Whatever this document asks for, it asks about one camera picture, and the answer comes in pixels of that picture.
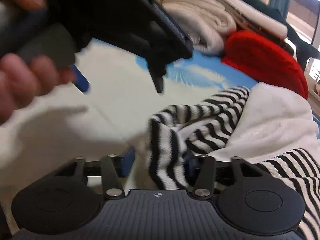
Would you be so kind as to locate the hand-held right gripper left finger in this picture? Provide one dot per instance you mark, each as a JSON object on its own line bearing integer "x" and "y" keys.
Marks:
{"x": 128, "y": 162}

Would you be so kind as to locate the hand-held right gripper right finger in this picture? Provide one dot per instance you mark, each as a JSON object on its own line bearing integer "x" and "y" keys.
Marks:
{"x": 191, "y": 167}

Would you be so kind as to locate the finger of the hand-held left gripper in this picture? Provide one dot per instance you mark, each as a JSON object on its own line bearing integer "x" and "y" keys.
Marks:
{"x": 80, "y": 80}
{"x": 158, "y": 77}

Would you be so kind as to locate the wide-striped black white top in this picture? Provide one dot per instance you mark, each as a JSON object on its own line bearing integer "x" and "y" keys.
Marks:
{"x": 207, "y": 130}

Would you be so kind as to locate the black white striped garment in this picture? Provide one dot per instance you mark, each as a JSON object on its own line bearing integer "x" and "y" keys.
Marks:
{"x": 275, "y": 120}

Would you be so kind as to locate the person's left hand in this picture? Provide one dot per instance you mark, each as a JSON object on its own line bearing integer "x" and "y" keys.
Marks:
{"x": 22, "y": 82}

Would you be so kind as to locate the blue printed bed mat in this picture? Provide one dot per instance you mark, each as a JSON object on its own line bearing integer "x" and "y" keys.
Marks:
{"x": 112, "y": 92}

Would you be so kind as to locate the cream folded blanket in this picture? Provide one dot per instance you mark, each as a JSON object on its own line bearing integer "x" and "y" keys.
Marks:
{"x": 200, "y": 17}

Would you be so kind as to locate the red folded quilt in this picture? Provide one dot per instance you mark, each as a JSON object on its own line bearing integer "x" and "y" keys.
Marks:
{"x": 262, "y": 55}

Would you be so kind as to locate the white folded sheet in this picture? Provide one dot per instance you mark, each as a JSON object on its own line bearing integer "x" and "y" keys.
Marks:
{"x": 257, "y": 15}

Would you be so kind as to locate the dark teal cloth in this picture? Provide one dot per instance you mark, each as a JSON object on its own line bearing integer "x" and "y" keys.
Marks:
{"x": 297, "y": 45}

